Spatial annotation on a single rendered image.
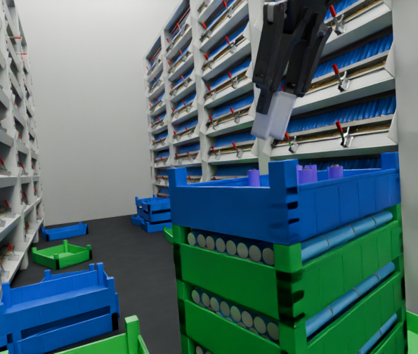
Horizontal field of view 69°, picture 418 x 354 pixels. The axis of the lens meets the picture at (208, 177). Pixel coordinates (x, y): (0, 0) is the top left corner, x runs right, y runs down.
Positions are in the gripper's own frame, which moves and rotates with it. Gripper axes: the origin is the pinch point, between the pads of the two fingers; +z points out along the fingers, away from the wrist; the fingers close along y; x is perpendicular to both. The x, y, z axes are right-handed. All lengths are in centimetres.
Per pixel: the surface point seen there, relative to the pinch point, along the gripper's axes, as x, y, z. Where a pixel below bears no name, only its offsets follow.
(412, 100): 1, 59, -7
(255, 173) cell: -0.1, -0.3, 9.6
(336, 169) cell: -12.1, 0.1, 3.8
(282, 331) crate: -19.2, -14.4, 17.0
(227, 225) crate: -9.0, -14.4, 10.9
